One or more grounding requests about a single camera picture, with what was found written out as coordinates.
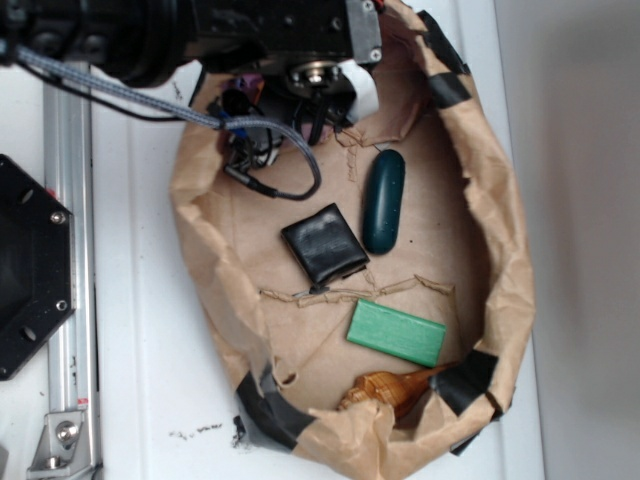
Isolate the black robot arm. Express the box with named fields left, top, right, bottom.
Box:
left=1, top=1, right=382, bottom=128

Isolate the metal corner bracket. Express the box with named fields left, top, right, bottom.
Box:
left=26, top=411, right=91, bottom=479

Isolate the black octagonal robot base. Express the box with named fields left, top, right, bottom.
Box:
left=1, top=155, right=74, bottom=381

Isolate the green rectangular wooden block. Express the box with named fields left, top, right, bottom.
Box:
left=346, top=299, right=447, bottom=367

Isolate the dark green oval capsule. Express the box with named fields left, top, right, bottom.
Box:
left=362, top=150, right=406, bottom=255

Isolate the aluminium extrusion rail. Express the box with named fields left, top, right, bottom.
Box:
left=43, top=86, right=103, bottom=479

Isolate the black taped square block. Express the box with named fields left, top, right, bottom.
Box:
left=281, top=203, right=370, bottom=287

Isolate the brown spiral seashell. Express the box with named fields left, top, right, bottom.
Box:
left=337, top=362, right=458, bottom=419

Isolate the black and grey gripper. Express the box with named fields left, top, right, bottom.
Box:
left=199, top=1, right=382, bottom=129

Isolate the brown paper bag bin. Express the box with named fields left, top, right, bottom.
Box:
left=170, top=1, right=535, bottom=479

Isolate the grey braided cable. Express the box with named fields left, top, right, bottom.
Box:
left=9, top=44, right=322, bottom=202

